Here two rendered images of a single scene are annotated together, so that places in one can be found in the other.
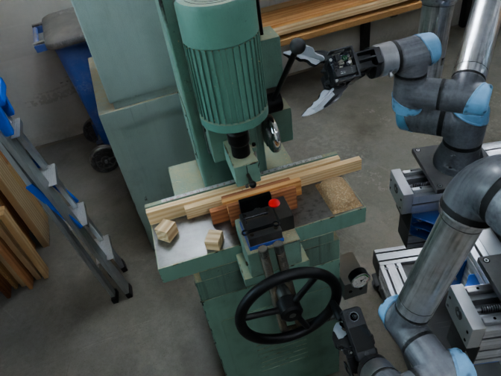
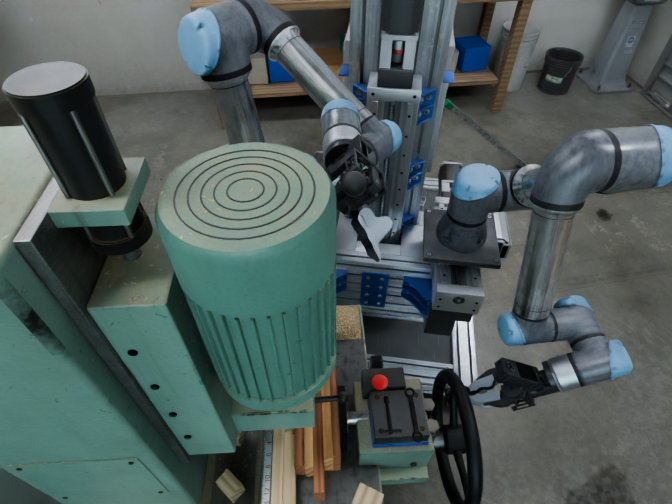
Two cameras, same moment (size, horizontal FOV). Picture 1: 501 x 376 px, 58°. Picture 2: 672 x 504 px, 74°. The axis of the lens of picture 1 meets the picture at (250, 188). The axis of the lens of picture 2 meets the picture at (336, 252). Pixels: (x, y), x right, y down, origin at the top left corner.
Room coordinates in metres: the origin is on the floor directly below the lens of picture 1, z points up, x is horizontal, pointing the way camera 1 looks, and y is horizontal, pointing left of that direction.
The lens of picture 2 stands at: (0.89, 0.33, 1.78)
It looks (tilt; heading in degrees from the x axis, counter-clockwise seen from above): 47 degrees down; 277
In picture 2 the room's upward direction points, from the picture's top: straight up
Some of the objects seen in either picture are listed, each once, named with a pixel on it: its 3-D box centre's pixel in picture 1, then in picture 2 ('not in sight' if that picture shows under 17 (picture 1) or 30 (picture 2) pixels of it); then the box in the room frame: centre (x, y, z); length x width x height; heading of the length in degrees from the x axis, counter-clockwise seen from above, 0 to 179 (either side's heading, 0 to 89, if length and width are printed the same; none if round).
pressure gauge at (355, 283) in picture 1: (358, 278); (375, 368); (0.85, -0.28, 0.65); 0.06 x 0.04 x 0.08; 100
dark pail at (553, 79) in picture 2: not in sight; (558, 71); (-0.51, -3.39, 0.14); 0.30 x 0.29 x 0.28; 104
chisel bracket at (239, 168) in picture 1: (242, 162); (274, 402); (1.03, 0.01, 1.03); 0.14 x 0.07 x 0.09; 10
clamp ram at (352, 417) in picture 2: (259, 215); (357, 417); (0.89, -0.01, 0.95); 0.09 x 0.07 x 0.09; 100
